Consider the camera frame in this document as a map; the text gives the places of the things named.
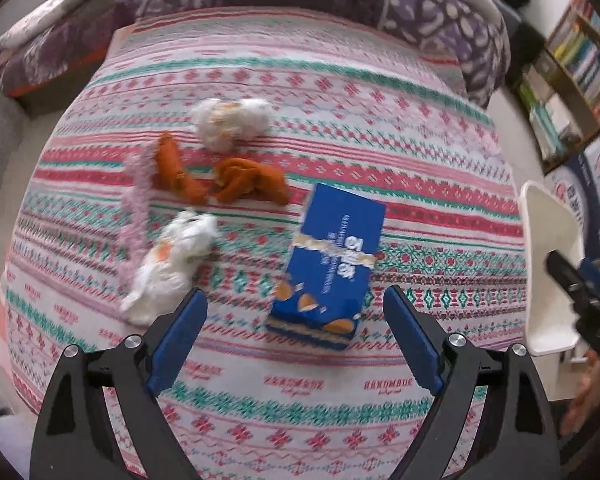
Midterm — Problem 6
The blue snack box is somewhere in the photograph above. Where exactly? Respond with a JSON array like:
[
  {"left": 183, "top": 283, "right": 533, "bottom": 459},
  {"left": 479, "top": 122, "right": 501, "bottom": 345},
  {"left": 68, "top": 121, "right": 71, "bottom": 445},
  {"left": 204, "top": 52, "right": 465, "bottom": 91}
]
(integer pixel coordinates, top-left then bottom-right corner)
[{"left": 265, "top": 182, "right": 388, "bottom": 353}]

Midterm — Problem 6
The row of upright books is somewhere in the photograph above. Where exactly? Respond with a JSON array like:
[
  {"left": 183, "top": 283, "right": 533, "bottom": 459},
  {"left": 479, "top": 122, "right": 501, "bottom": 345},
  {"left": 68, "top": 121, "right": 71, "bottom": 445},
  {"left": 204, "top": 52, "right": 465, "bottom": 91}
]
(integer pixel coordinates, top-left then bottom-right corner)
[{"left": 549, "top": 4, "right": 600, "bottom": 122}]

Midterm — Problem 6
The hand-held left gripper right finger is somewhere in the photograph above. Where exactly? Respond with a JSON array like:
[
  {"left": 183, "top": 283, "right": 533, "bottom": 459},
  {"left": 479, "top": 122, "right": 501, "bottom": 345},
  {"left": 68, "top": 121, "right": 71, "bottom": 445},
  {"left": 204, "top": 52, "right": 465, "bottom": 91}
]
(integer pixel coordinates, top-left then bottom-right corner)
[{"left": 382, "top": 284, "right": 564, "bottom": 480}]

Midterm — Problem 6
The striped patterned tablecloth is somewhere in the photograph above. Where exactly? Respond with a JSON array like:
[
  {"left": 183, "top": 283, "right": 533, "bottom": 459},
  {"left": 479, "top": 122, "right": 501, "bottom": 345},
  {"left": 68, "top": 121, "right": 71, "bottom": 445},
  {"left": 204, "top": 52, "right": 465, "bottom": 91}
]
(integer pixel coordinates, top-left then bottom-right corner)
[{"left": 0, "top": 7, "right": 532, "bottom": 480}]

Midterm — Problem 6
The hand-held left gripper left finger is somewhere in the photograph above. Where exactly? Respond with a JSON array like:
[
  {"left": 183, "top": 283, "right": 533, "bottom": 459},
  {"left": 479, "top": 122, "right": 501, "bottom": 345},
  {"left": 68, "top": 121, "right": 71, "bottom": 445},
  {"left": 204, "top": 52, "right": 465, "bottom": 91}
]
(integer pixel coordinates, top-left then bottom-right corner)
[{"left": 29, "top": 287, "right": 209, "bottom": 480}]

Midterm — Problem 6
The wooden bookshelf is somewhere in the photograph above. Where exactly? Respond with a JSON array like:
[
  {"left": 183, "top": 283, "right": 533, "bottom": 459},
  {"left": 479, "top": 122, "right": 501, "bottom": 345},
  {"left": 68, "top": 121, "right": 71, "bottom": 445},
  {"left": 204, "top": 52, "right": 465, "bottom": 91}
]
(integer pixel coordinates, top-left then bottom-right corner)
[{"left": 516, "top": 0, "right": 600, "bottom": 177}]

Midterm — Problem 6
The pink fuzzy sock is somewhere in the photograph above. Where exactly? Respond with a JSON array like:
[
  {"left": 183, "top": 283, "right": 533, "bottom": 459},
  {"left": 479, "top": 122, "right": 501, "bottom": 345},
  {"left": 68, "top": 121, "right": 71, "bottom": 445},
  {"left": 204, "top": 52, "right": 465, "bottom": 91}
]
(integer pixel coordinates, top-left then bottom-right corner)
[{"left": 116, "top": 151, "right": 154, "bottom": 287}]

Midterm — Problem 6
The person's right hand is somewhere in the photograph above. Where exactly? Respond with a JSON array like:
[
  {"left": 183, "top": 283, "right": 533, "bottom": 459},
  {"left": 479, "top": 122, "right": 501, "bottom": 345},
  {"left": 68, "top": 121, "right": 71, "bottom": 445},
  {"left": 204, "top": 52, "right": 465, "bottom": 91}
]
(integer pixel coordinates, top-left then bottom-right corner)
[{"left": 559, "top": 351, "right": 600, "bottom": 439}]

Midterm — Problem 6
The white chair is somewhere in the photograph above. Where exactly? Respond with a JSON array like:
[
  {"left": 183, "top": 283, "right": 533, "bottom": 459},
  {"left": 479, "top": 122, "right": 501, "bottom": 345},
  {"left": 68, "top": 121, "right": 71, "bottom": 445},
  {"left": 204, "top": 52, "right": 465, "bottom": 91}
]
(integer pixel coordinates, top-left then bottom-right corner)
[{"left": 518, "top": 180, "right": 587, "bottom": 359}]

